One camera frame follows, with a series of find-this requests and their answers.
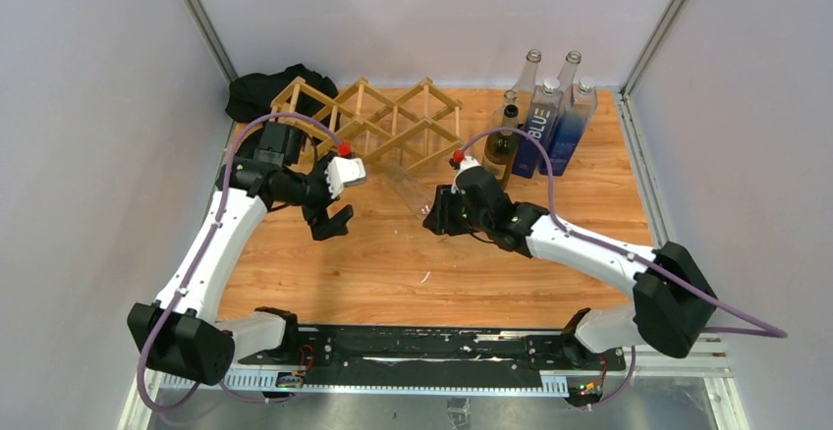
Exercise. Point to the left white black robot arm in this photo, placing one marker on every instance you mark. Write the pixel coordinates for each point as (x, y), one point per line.
(179, 333)

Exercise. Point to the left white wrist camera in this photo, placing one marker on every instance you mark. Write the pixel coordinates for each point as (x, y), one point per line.
(342, 173)

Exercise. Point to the blue bottle cork stopper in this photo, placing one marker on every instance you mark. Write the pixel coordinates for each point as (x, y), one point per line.
(543, 112)

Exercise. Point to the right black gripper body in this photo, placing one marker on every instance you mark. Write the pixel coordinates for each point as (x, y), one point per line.
(481, 219)

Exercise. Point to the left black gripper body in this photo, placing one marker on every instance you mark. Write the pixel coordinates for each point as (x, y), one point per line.
(308, 191)

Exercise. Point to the aluminium frame rail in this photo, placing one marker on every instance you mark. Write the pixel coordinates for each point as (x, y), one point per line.
(654, 391)

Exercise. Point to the black cloth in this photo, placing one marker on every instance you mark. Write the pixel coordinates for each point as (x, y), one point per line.
(250, 96)

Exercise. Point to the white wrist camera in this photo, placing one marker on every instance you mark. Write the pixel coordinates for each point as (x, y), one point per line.
(342, 173)
(461, 162)

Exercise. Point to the blue bottle silver cap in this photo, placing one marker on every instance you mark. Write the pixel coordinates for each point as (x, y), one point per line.
(578, 105)

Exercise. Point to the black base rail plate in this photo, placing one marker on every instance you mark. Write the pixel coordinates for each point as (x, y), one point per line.
(431, 357)

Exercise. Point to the clear bottle black label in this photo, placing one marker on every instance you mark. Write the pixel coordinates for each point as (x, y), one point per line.
(568, 70)

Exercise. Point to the dark green wine bottle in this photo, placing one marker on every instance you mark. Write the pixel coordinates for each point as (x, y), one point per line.
(501, 146)

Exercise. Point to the wooden wine rack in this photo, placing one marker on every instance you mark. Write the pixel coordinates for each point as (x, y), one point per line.
(414, 130)

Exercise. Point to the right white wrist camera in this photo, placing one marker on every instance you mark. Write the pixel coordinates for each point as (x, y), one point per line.
(461, 162)

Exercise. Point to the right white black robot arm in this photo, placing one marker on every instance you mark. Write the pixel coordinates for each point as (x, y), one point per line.
(670, 300)

